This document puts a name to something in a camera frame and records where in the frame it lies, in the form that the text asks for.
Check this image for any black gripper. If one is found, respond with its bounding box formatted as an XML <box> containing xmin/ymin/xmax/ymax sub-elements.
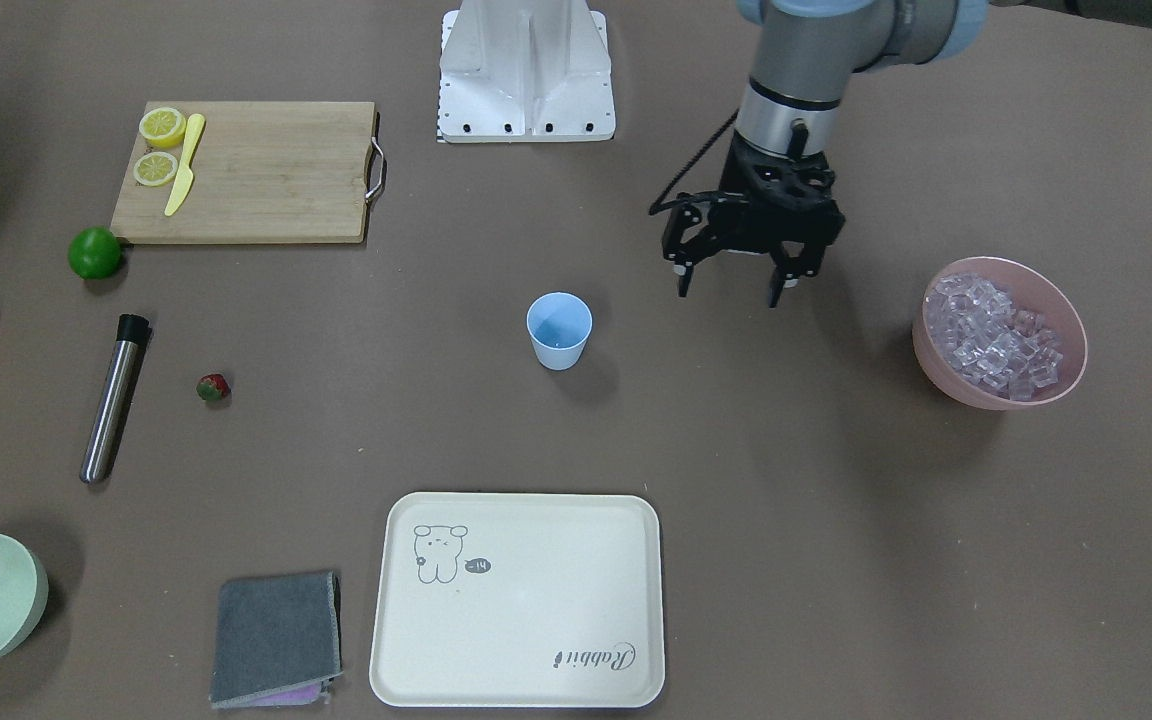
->
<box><xmin>662</xmin><ymin>135</ymin><xmax>846</xmax><ymax>306</ymax></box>

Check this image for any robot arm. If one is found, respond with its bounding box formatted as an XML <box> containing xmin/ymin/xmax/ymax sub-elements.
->
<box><xmin>650</xmin><ymin>1</ymin><xmax>990</xmax><ymax>306</ymax></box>

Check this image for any light blue plastic cup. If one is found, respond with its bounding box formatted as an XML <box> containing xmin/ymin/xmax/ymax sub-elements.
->
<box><xmin>525</xmin><ymin>291</ymin><xmax>593</xmax><ymax>372</ymax></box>

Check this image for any pile of clear ice cubes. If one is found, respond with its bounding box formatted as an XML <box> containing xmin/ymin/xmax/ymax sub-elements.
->
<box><xmin>924</xmin><ymin>273</ymin><xmax>1064</xmax><ymax>401</ymax></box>

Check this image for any pink bowl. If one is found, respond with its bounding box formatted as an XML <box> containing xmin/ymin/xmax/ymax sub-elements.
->
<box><xmin>911</xmin><ymin>256</ymin><xmax>1087</xmax><ymax>411</ymax></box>

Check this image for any cream rabbit tray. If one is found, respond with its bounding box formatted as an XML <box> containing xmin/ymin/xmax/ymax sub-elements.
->
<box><xmin>369</xmin><ymin>492</ymin><xmax>666</xmax><ymax>708</ymax></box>

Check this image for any wooden cutting board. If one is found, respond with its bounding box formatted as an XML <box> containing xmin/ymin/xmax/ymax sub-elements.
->
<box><xmin>109</xmin><ymin>99</ymin><xmax>385</xmax><ymax>245</ymax></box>

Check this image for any red strawberry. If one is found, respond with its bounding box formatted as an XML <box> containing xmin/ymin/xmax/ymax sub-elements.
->
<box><xmin>195</xmin><ymin>373</ymin><xmax>230</xmax><ymax>404</ymax></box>

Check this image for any yellow plastic knife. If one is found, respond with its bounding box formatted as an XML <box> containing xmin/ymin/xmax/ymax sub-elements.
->
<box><xmin>162</xmin><ymin>113</ymin><xmax>206</xmax><ymax>217</ymax></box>

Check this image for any upper lemon half slice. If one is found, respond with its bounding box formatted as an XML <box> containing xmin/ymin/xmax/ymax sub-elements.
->
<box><xmin>138</xmin><ymin>106</ymin><xmax>187</xmax><ymax>150</ymax></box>

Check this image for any lemon half slice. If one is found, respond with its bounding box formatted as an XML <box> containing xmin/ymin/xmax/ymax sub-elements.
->
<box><xmin>138</xmin><ymin>106</ymin><xmax>187</xmax><ymax>150</ymax></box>
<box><xmin>132</xmin><ymin>151</ymin><xmax>179</xmax><ymax>187</ymax></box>

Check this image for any lower lemon half slice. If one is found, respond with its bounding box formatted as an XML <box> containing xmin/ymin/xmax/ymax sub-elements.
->
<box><xmin>132</xmin><ymin>151</ymin><xmax>179</xmax><ymax>187</ymax></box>

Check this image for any grey folded cloth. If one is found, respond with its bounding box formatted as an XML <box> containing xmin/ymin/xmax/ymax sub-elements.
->
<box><xmin>209</xmin><ymin>570</ymin><xmax>342</xmax><ymax>711</ymax></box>

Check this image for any steel muddler black tip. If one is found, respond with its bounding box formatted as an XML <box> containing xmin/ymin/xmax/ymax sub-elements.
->
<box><xmin>79</xmin><ymin>314</ymin><xmax>151</xmax><ymax>486</ymax></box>

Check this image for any green lime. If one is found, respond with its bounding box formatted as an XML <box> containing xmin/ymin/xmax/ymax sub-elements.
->
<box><xmin>67</xmin><ymin>225</ymin><xmax>123</xmax><ymax>281</ymax></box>

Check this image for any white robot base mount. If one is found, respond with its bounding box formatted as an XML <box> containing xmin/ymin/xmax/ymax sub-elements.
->
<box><xmin>435</xmin><ymin>1</ymin><xmax>617</xmax><ymax>143</ymax></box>

